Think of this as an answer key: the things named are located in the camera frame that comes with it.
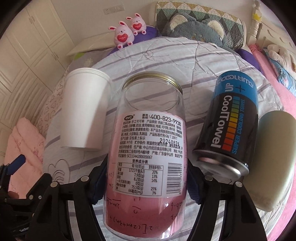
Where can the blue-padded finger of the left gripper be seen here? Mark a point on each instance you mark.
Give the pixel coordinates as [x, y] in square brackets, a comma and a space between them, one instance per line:
[12, 167]

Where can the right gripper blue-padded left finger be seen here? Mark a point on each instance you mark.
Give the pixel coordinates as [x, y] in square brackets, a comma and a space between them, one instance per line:
[68, 208]

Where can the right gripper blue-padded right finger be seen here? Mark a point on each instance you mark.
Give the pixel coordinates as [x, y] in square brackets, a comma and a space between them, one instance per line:
[219, 203]

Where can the pale green cup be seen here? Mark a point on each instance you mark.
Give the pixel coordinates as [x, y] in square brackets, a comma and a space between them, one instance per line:
[272, 169]

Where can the black blue cool towel can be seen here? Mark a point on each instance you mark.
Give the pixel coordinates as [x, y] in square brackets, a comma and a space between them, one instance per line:
[226, 143]

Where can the white paper cup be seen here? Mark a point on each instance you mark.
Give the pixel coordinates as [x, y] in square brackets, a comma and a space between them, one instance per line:
[85, 101]

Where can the clear jar with pink paper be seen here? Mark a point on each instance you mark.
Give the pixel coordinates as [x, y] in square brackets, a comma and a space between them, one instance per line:
[147, 160]

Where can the left hand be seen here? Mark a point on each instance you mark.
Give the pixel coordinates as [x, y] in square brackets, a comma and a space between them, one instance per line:
[13, 195]

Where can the folded pink blanket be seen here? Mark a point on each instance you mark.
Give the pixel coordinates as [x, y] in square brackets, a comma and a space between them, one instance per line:
[25, 139]

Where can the cream wardrobe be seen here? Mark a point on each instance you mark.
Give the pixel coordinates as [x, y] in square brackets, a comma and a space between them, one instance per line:
[34, 49]

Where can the grey flower pillow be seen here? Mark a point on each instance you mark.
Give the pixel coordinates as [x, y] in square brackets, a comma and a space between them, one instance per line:
[88, 59]

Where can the pink fleece bed cover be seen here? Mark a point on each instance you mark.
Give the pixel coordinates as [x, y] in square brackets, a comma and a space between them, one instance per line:
[288, 101]

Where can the blue cartoon pillow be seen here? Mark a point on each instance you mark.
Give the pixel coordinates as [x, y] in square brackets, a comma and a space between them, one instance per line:
[283, 76]

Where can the cream side bed headboard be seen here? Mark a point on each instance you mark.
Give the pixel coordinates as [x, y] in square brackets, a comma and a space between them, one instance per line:
[102, 41]

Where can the white grey striped quilt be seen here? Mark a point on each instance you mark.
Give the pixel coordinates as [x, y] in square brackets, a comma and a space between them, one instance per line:
[68, 165]

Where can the front pink bunny toy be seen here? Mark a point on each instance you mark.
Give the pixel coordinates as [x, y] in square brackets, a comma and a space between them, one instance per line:
[123, 35]

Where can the pink bunny toy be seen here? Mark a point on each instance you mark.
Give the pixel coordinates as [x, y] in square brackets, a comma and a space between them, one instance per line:
[123, 35]
[137, 24]

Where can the white pink plush dog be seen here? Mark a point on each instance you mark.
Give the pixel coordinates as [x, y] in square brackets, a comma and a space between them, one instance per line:
[283, 57]

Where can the rear pink bunny toy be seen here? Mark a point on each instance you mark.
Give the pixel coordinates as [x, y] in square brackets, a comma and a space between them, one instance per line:
[137, 24]

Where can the green diamond quilted pillow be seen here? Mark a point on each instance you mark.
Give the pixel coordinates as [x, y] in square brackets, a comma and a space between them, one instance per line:
[234, 27]

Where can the cream wooden headboard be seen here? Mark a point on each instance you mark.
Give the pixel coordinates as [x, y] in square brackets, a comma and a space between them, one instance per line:
[263, 32]

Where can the grey cat plush cushion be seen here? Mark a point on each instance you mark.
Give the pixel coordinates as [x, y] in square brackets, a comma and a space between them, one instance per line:
[208, 31]

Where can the white wall socket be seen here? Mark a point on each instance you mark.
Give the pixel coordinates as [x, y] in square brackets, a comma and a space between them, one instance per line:
[114, 9]

